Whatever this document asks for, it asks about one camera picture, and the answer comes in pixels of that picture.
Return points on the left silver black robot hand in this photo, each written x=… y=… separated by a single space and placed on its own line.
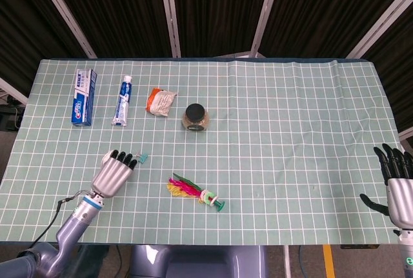
x=111 y=178

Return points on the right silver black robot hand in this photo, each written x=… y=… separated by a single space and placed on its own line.
x=400 y=194

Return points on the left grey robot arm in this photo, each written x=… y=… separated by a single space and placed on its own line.
x=69 y=226

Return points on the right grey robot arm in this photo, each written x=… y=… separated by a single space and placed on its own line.
x=407 y=252

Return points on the teal binder clip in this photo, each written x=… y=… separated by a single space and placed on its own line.
x=143 y=158

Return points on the colourful feather shuttlecock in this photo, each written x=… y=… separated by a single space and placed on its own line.
x=187 y=189

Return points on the blue white toothpaste tube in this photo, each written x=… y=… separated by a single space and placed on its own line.
x=123 y=100

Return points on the blue toothpaste box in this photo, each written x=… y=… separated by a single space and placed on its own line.
x=82 y=100

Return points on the crumpled orange white packet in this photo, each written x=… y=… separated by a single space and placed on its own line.
x=161 y=102

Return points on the yellow floor tape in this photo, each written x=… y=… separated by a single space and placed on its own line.
x=328 y=260

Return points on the round glass jar black lid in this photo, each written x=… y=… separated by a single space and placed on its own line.
x=195 y=115

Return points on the dark partition panel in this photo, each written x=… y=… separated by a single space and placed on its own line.
x=222 y=7
x=332 y=7
x=393 y=81
x=19 y=33
x=119 y=10

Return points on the black electronics box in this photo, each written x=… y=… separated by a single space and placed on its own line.
x=9 y=115

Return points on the grey robot torso base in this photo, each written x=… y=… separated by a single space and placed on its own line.
x=200 y=262

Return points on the green checked tablecloth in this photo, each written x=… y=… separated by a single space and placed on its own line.
x=274 y=162

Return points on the white partition frame post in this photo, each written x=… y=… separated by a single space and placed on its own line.
x=64 y=13
x=266 y=10
x=380 y=20
x=169 y=10
x=13 y=90

